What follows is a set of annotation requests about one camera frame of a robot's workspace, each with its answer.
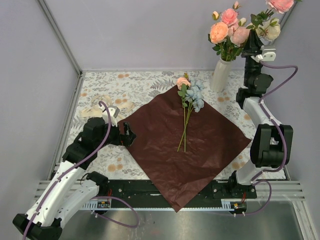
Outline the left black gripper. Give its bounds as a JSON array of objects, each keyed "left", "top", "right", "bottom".
[{"left": 95, "top": 118, "right": 137, "bottom": 150}]

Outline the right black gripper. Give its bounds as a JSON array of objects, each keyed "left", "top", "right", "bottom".
[{"left": 240, "top": 29, "right": 266, "bottom": 88}]

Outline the large pink peony stem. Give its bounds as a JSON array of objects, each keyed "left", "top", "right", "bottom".
[{"left": 227, "top": 17, "right": 250, "bottom": 61}]

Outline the cream rose stem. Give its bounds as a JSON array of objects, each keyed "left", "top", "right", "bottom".
[{"left": 257, "top": 18, "right": 281, "bottom": 42}]

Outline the orange peach rose stem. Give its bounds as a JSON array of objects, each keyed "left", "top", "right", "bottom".
[{"left": 208, "top": 11, "right": 229, "bottom": 60}]

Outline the cream ribbon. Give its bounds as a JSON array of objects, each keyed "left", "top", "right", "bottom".
[{"left": 80, "top": 93, "right": 136, "bottom": 120}]

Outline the small pink rose stem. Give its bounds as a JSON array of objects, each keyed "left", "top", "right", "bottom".
[{"left": 246, "top": 0, "right": 302, "bottom": 30}]

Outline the blue hydrangea stem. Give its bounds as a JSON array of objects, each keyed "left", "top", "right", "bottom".
[{"left": 183, "top": 79, "right": 205, "bottom": 152}]

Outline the red wrapping paper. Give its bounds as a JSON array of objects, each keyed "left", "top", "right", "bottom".
[{"left": 125, "top": 87, "right": 250, "bottom": 211}]

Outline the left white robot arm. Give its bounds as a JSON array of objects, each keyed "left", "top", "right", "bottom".
[{"left": 12, "top": 117, "right": 137, "bottom": 240}]

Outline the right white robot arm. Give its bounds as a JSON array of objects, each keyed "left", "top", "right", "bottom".
[{"left": 226, "top": 30, "right": 294, "bottom": 199}]

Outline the white ribbed vase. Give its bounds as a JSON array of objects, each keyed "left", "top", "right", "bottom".
[{"left": 210, "top": 58, "right": 232, "bottom": 93}]

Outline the floral table mat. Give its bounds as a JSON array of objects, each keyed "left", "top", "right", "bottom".
[{"left": 51, "top": 70, "right": 287, "bottom": 181}]

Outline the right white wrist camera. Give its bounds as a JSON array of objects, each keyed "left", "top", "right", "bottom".
[{"left": 252, "top": 45, "right": 277, "bottom": 63}]

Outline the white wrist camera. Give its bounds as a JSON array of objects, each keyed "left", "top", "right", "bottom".
[
  {"left": 252, "top": 45, "right": 277, "bottom": 63},
  {"left": 99, "top": 105, "right": 120, "bottom": 127}
]

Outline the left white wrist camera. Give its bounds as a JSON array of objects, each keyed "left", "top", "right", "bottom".
[{"left": 99, "top": 105, "right": 120, "bottom": 127}]

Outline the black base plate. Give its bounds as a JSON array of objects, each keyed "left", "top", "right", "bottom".
[{"left": 106, "top": 180, "right": 257, "bottom": 210}]

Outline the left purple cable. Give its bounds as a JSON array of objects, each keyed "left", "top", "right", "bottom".
[{"left": 23, "top": 100, "right": 140, "bottom": 240}]

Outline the white slotted cable duct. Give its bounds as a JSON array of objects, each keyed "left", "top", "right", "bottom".
[{"left": 80, "top": 199, "right": 234, "bottom": 212}]

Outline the left aluminium frame post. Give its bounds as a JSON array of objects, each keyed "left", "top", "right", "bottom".
[{"left": 36, "top": 0, "right": 83, "bottom": 76}]

